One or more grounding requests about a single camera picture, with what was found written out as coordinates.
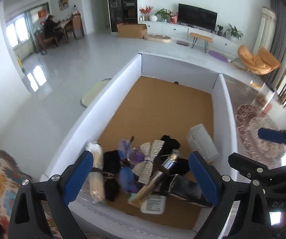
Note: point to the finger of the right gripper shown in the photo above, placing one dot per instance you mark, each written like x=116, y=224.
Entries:
x=272, y=135
x=252, y=169

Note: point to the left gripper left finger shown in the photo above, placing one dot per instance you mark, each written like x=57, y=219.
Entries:
x=27, y=217

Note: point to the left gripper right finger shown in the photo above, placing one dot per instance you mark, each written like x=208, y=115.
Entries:
x=252, y=219

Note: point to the clear cartoon plastic case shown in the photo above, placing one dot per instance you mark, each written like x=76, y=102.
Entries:
x=200, y=141

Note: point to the white cosmetic tube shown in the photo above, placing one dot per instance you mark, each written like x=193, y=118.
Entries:
x=154, y=205

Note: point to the gold cosmetic tube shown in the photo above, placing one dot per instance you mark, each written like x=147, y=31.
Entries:
x=138, y=199

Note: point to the purple butterfly toy wand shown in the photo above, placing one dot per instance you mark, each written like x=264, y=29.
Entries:
x=129, y=157

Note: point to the blue gold serum bottle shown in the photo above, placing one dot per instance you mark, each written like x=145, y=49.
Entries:
x=170, y=161

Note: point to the black cardboard box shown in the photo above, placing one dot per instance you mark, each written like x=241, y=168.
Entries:
x=187, y=190

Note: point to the clear jar black lid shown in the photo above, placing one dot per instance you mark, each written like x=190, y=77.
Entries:
x=264, y=96

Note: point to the bagged wooden sticks bundle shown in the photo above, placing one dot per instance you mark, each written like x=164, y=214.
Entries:
x=96, y=180

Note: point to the orange lounge chair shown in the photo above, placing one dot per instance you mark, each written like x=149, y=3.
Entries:
x=261, y=64

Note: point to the silver glitter bow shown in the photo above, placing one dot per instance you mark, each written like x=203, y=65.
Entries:
x=144, y=169

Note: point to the white floor air conditioner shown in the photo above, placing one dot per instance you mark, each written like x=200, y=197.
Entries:
x=266, y=30

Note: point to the grey curtain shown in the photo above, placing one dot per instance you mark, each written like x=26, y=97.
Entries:
x=278, y=47

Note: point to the white tv cabinet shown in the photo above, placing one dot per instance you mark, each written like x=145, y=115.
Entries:
x=180, y=32

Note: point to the white storage box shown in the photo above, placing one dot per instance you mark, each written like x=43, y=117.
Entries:
x=149, y=97

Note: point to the green potted plant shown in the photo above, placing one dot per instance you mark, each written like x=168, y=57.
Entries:
x=234, y=33

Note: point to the wooden bench stool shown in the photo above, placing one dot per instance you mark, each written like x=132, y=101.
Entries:
x=207, y=40

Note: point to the black television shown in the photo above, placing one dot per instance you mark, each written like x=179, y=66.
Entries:
x=196, y=16

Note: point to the cardboard box on floor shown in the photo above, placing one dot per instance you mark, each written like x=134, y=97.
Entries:
x=132, y=30

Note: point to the seated person at table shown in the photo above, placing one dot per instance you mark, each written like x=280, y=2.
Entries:
x=51, y=31

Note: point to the red flowers white vase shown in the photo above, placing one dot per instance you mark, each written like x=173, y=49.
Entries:
x=146, y=13

